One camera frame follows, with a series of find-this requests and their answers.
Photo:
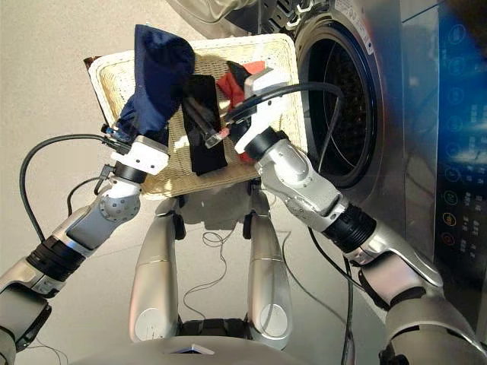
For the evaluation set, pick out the black cloth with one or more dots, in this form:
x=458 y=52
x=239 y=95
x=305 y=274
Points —
x=207 y=159

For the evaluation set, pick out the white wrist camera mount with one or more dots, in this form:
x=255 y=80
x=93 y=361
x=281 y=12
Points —
x=144 y=152
x=266 y=80

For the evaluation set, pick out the grey washing machine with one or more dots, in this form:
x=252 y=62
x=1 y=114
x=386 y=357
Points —
x=418 y=114

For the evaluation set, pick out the pale woven basket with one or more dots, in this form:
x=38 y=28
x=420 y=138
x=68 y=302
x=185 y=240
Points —
x=114 y=87

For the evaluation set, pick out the red cloth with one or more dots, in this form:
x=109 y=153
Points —
x=230 y=93

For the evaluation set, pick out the round glass washing machine door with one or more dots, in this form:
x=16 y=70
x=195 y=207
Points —
x=213 y=9

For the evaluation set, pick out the navy blue cloth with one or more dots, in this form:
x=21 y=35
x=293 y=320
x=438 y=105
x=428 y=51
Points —
x=160 y=76

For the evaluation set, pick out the silver robot torso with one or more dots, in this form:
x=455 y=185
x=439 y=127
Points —
x=228 y=353

